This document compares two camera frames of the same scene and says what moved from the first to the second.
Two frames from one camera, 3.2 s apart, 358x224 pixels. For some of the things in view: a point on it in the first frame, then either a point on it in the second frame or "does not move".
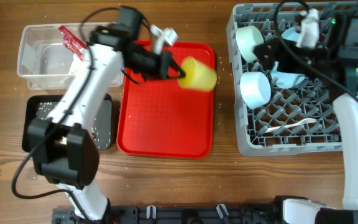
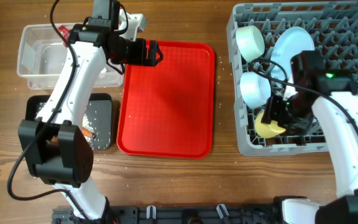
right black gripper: x=278 y=48 -> x=272 y=111
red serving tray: x=161 y=119 does not move
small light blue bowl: x=255 y=89 does not move
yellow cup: x=198 y=76 -> x=266 y=130
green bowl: x=247 y=38 does not move
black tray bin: x=38 y=106 does not move
